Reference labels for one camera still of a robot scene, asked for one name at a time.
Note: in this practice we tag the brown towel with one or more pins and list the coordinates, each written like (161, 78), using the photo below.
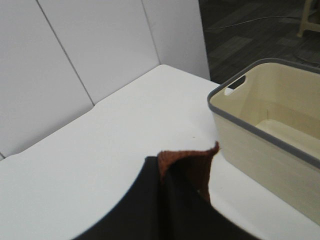
(195, 165)

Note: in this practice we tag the beige plastic basket grey rim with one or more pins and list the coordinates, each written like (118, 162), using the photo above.
(276, 100)

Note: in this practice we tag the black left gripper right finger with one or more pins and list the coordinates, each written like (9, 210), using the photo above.
(187, 216)

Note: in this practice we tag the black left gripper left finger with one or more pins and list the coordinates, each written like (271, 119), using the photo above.
(142, 213)

